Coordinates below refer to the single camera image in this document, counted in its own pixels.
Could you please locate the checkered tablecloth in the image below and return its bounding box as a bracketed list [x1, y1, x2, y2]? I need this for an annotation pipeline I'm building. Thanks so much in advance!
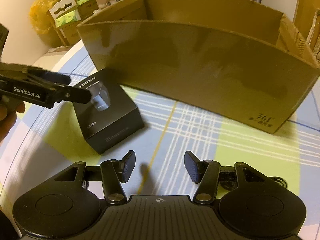
[0, 39, 320, 205]

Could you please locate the black cable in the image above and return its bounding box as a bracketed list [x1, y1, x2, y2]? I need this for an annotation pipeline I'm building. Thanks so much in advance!
[220, 175, 288, 190]

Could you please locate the brown tissue cardboard box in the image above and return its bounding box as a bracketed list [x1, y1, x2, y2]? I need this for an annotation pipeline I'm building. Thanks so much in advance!
[47, 0, 98, 46]

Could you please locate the quilted beige covered chair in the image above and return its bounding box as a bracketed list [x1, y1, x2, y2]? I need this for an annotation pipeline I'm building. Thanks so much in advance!
[306, 8, 320, 62]

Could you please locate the yellow plastic bag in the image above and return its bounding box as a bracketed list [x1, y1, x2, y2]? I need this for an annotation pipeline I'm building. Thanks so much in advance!
[29, 0, 59, 35]

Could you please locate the open brown cardboard box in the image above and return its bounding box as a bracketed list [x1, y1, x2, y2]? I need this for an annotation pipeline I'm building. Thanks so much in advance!
[77, 0, 319, 133]

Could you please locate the person left hand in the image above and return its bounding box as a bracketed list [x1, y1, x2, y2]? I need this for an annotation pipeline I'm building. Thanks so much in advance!
[0, 101, 25, 142]

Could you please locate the black shaver product box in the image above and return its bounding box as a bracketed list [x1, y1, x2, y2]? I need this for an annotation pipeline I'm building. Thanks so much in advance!
[73, 69, 144, 154]

